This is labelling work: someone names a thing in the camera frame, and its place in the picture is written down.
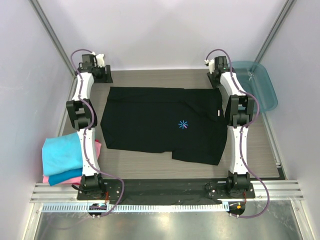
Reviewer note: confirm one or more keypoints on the right frame post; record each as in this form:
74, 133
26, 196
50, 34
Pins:
280, 19

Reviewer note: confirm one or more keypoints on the aluminium extrusion rail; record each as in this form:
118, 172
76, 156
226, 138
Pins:
279, 190

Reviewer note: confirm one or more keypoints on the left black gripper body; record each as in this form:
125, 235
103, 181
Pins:
100, 72

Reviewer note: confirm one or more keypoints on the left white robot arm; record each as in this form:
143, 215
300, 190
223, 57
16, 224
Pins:
90, 69

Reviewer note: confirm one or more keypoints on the frame post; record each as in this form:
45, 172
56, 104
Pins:
280, 19
52, 35

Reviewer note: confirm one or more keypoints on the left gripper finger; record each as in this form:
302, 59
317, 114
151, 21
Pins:
103, 81
108, 73

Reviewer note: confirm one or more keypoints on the black t shirt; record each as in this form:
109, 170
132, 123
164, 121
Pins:
188, 123

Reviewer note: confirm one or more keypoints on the teal plastic bin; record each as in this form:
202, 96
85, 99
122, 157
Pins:
254, 79

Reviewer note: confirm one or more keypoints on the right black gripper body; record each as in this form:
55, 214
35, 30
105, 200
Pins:
212, 78

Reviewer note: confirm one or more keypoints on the dark blue folded shirt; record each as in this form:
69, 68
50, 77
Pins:
68, 177

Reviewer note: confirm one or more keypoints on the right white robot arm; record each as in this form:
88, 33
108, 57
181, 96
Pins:
238, 114

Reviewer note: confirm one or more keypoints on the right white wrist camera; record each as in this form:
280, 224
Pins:
210, 64

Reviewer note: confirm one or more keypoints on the slotted cable duct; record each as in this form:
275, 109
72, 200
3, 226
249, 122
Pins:
102, 208

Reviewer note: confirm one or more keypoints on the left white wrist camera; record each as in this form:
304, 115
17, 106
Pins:
99, 59

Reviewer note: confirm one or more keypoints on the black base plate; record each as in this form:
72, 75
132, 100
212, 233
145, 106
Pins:
168, 192

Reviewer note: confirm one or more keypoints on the left frame post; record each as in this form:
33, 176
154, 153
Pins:
52, 35

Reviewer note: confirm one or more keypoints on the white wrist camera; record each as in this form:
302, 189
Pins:
99, 59
210, 64

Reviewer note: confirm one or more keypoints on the light blue folded shirt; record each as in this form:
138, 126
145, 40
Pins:
61, 154

